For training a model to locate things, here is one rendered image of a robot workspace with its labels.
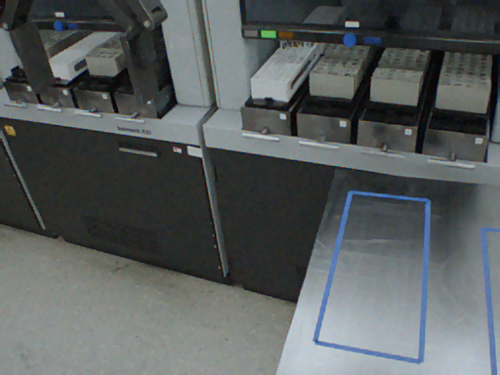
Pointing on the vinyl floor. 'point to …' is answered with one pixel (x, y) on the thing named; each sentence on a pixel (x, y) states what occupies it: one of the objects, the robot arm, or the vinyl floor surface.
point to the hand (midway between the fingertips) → (90, 83)
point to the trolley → (400, 280)
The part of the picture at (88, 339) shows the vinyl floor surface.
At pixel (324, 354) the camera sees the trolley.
